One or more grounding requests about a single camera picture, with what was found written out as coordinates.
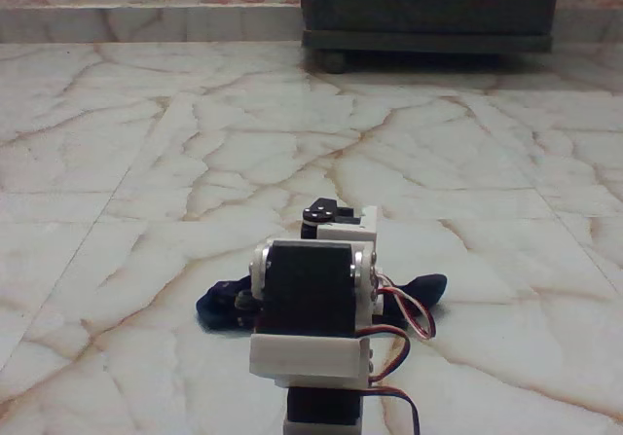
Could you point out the dark blue cloth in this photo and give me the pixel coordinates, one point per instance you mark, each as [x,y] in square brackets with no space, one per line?
[218,304]

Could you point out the dark wooden cabinet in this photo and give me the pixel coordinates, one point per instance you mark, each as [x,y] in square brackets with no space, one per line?
[428,2]

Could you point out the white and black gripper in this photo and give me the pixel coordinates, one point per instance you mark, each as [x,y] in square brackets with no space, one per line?
[347,229]

